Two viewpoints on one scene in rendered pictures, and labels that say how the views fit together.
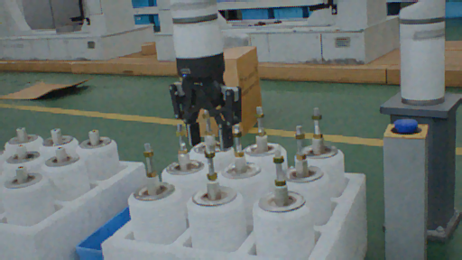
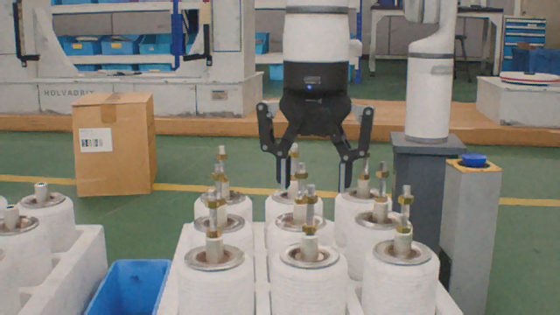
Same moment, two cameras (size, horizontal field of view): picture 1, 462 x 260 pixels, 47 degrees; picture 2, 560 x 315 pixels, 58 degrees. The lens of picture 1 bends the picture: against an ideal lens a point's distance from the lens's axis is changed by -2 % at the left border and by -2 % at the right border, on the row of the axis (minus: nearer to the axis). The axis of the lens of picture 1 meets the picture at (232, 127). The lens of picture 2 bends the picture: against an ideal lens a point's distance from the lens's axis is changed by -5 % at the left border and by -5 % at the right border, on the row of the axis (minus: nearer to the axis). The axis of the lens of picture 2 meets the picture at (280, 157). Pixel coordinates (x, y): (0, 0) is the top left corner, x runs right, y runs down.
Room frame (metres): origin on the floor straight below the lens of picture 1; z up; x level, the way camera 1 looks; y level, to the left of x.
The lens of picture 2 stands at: (0.32, 0.36, 0.53)
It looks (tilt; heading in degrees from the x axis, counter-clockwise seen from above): 14 degrees down; 332
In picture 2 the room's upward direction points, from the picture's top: straight up
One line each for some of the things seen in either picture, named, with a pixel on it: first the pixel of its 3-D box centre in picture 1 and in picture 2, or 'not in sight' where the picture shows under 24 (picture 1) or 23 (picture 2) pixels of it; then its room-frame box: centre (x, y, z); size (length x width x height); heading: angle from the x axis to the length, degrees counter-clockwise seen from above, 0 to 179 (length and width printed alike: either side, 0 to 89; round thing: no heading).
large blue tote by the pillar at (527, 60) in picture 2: not in sight; (539, 69); (3.43, -4.04, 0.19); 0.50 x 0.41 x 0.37; 148
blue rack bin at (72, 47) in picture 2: not in sight; (88, 45); (6.45, -0.51, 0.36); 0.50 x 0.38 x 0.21; 144
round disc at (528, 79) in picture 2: not in sight; (528, 78); (2.06, -2.02, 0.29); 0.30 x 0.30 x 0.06
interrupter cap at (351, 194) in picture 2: (318, 152); (363, 195); (1.01, -0.16, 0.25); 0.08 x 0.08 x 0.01
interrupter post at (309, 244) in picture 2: (213, 189); (309, 246); (0.84, 0.04, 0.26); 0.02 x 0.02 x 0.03
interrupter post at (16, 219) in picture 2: (61, 154); (11, 217); (1.12, 0.38, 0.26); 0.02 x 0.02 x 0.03
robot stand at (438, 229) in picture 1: (422, 163); (421, 206); (1.13, -0.42, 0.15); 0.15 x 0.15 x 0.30; 53
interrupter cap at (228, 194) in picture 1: (214, 196); (309, 255); (0.84, 0.04, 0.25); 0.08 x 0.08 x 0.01
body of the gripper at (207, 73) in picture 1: (202, 78); (315, 94); (0.84, 0.04, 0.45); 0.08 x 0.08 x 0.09
